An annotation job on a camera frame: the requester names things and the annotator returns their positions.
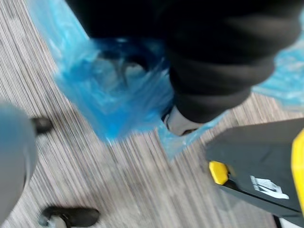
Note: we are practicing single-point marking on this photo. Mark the blue plastic rubbish bag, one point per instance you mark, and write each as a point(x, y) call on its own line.
point(111, 99)

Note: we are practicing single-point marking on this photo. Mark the yellow trash can pedal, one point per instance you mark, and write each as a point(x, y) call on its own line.
point(218, 172)

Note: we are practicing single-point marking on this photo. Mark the white trash can label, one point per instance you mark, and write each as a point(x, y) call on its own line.
point(269, 188)

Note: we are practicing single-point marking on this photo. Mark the robot silver leg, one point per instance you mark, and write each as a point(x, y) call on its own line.
point(14, 152)

